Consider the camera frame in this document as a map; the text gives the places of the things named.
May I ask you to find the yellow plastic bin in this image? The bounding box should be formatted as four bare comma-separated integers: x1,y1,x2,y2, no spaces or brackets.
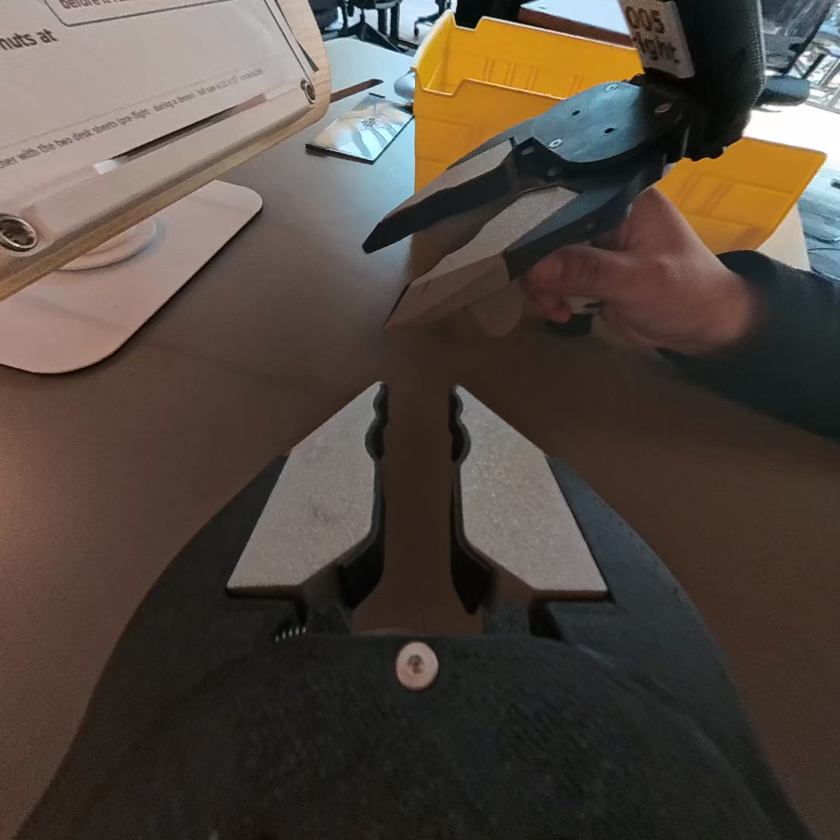
411,10,828,258

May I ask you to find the person's right hand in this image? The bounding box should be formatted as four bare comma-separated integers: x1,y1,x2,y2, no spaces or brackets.
521,189,756,358

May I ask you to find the printed instruction sheet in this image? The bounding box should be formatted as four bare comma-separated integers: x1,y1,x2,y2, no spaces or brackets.
0,0,293,191

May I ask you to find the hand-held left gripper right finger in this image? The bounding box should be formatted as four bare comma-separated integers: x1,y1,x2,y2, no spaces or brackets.
448,385,609,616

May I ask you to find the metal page holder wire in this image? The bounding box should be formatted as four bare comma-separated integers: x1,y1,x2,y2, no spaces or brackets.
262,0,321,102
0,213,40,253

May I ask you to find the black mesh office chair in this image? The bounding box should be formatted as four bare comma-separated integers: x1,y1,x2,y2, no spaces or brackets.
761,0,831,109

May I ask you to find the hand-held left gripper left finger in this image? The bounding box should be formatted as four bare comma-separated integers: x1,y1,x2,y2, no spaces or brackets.
225,381,389,610

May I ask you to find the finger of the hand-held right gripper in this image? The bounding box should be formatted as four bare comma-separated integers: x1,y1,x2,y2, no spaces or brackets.
382,185,584,337
361,138,526,257

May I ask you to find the black patterned card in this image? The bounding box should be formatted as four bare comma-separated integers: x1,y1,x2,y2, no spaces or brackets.
305,92,416,165

